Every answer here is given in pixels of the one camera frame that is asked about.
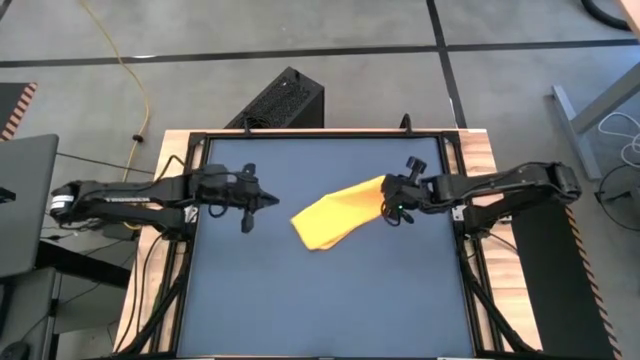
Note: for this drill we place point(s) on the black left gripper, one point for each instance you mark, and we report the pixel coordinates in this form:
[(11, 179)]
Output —
[(230, 197)]

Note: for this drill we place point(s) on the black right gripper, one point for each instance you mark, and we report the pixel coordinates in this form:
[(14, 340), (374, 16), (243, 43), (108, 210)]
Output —
[(417, 195)]

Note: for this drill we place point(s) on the orange microfibre towel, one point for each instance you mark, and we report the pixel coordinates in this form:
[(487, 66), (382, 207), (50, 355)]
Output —
[(340, 215)]

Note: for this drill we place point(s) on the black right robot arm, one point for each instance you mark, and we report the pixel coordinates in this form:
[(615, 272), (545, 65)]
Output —
[(500, 182)]

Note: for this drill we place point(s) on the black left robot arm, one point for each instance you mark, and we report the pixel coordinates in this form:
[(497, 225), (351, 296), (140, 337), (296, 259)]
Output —
[(125, 197)]

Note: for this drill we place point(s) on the black computer tower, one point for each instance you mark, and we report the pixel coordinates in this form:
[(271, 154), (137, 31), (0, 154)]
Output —
[(285, 100)]

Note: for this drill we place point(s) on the long hazard-striped black mat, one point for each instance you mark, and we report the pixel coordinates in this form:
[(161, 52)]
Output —
[(550, 275)]

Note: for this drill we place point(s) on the grey laptop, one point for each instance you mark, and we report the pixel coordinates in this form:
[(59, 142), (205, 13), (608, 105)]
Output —
[(25, 200)]

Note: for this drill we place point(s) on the small hazard-striped black mat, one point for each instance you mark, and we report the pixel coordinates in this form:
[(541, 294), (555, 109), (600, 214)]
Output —
[(10, 105)]

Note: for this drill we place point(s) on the black computer mouse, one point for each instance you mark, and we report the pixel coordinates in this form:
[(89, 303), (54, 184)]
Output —
[(12, 352)]

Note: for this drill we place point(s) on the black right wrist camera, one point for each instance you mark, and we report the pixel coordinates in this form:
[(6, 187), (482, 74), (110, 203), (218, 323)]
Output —
[(407, 185)]

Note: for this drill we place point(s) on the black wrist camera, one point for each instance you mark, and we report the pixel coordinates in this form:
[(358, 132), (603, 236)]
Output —
[(407, 185), (220, 175)]

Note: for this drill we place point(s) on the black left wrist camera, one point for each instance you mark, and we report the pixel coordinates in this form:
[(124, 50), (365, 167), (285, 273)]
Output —
[(220, 175)]

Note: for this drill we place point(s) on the black metal table frame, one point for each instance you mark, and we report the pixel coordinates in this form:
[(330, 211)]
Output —
[(325, 134)]

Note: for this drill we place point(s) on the grey metal desk frame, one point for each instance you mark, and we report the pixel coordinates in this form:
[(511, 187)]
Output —
[(607, 100)]

